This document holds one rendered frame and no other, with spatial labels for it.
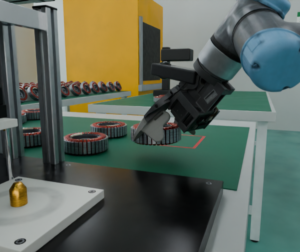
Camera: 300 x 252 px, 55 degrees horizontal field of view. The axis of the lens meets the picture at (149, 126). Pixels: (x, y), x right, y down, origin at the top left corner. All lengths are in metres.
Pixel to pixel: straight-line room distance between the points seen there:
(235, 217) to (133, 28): 3.54
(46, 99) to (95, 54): 3.51
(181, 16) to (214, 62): 5.10
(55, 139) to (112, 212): 0.24
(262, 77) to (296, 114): 5.02
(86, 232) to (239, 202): 0.24
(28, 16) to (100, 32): 3.53
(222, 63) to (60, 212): 0.34
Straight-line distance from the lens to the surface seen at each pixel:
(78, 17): 4.26
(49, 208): 0.37
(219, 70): 0.51
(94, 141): 0.69
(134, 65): 3.80
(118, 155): 0.68
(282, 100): 5.36
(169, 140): 0.61
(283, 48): 0.38
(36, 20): 0.55
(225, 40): 0.50
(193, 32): 5.51
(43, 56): 0.57
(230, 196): 0.48
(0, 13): 0.50
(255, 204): 1.77
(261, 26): 0.42
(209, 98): 0.53
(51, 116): 0.56
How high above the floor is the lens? 0.94
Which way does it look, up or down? 10 degrees down
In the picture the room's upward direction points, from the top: straight up
